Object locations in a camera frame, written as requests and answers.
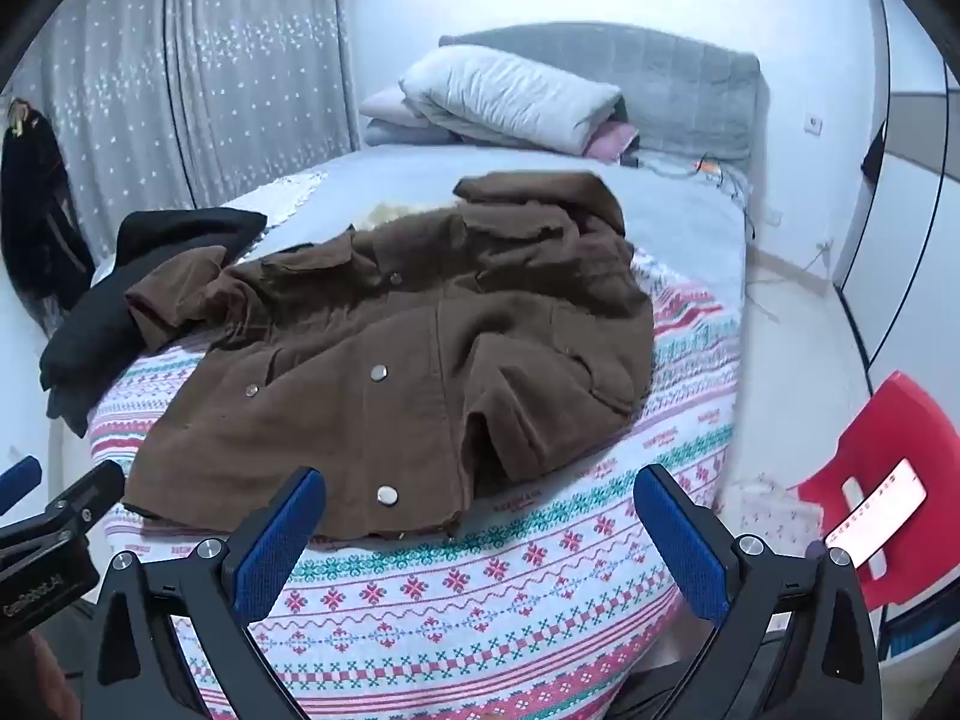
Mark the grey pillow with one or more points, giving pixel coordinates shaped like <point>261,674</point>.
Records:
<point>405,135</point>

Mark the red plastic chair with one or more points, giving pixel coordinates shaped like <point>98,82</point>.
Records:
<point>900,420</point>

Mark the white phone on chair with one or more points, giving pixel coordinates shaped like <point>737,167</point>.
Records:
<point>877,514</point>

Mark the black garment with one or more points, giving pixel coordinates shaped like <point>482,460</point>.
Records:
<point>97,330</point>

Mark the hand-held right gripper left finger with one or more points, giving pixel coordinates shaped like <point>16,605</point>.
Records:
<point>277,532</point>

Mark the pink cloth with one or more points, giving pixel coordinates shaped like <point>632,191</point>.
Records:
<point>611,139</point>

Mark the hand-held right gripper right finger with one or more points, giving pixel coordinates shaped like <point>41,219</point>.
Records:
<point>682,547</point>

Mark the bed with grey sheet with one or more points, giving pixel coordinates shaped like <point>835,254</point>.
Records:
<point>675,217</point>

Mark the grey star-patterned curtain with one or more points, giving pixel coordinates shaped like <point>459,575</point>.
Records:
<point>187,75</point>

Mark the grey quilted headboard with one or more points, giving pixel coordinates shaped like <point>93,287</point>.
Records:
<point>675,90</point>

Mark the beige fuzzy cloth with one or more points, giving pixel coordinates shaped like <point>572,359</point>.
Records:
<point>386,211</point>

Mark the hanging dark clothes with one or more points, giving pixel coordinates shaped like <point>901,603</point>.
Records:
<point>37,202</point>

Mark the floral cloth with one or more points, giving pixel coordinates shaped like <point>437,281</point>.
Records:
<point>772,517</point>

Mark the white fringed cloth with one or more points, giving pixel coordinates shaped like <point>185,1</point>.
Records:
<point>285,191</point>

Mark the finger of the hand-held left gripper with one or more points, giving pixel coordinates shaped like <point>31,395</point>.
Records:
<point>90,491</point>
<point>19,476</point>

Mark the patterned printed blanket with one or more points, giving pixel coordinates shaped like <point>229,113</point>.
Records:
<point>487,600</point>

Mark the white wardrobe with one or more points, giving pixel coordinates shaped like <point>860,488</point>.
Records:
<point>915,240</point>

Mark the light pink pillow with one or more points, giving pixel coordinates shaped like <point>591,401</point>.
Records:
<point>386,105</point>

